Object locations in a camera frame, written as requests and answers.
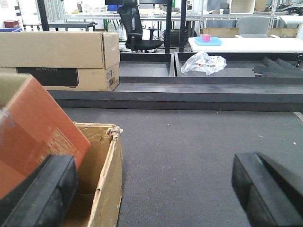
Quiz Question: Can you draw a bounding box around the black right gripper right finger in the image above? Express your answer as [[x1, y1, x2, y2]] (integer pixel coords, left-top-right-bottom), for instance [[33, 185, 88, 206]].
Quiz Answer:
[[232, 152, 303, 227]]

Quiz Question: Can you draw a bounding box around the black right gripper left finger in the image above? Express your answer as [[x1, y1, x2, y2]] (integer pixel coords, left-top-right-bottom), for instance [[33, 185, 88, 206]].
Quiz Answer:
[[0, 155, 78, 227]]

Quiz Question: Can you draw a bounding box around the large plain cardboard box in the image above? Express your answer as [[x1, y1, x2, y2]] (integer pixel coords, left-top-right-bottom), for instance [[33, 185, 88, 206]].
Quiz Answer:
[[61, 122, 123, 227]]

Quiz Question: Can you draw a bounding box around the red printed cardboard box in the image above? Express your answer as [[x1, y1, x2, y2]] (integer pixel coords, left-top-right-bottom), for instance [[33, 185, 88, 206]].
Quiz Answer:
[[0, 73, 90, 198]]

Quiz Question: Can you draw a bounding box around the black shallow tray right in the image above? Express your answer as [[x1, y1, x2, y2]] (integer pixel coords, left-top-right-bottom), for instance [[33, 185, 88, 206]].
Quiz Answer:
[[175, 52, 303, 78]]

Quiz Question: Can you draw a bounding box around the black shallow tray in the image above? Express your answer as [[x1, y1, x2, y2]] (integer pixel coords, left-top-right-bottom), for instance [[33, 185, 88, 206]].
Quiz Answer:
[[119, 53, 175, 77], [175, 52, 303, 78]]

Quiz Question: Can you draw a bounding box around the large Ecoflow cardboard box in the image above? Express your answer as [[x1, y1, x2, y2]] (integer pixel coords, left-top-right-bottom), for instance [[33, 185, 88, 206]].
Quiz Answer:
[[0, 32, 120, 92]]

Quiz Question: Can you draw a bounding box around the crumpled clear plastic bag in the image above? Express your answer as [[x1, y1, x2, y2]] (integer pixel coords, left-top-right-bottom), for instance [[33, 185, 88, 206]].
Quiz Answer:
[[180, 52, 227, 75]]

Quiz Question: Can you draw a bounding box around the white table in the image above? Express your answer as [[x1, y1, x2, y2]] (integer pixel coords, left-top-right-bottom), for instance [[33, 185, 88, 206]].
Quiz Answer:
[[189, 37, 303, 53]]

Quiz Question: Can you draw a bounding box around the black shallow tray left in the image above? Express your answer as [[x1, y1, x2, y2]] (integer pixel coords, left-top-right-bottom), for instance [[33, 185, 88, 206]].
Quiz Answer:
[[119, 53, 175, 77]]

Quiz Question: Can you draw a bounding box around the light blue tray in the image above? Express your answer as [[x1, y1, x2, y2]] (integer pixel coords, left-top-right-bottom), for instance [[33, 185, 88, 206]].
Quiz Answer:
[[194, 36, 222, 46]]

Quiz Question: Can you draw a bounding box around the grey office chair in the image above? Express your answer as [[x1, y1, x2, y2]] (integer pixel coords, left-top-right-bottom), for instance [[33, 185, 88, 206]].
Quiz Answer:
[[235, 16, 270, 38]]

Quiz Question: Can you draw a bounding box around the pink cube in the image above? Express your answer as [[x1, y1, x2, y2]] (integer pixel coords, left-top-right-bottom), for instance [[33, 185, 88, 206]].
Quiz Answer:
[[202, 34, 211, 42]]

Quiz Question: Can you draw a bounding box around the black mesh office chair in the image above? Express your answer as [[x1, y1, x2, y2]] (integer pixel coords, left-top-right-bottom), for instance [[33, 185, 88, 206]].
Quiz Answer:
[[117, 0, 162, 52]]

